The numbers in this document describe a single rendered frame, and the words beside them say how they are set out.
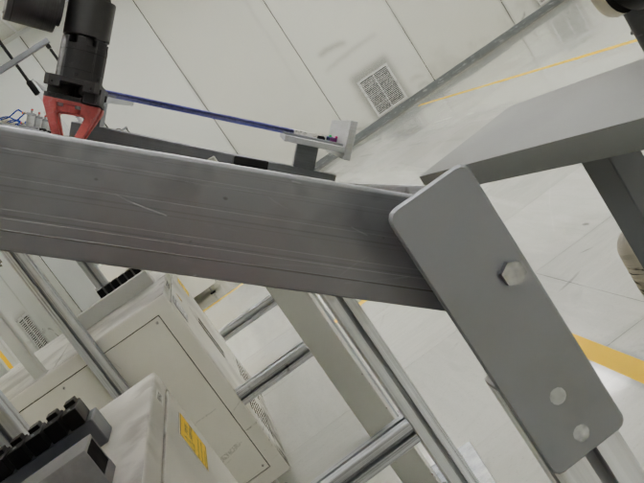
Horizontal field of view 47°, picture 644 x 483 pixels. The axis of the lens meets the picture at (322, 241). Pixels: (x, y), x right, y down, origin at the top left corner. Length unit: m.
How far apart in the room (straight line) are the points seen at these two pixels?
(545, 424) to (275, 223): 0.18
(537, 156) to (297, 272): 0.70
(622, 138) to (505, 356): 0.58
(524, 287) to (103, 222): 0.22
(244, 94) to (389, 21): 1.88
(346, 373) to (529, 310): 1.07
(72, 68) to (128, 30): 7.67
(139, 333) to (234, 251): 1.50
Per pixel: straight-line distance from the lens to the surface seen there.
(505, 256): 0.39
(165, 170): 0.40
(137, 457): 0.82
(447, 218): 0.38
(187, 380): 1.92
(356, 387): 1.46
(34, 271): 1.85
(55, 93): 0.98
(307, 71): 8.70
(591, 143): 0.99
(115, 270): 5.45
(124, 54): 8.61
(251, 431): 1.96
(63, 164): 0.40
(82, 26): 0.99
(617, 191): 1.16
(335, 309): 1.14
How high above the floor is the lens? 0.83
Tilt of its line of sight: 10 degrees down
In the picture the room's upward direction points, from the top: 34 degrees counter-clockwise
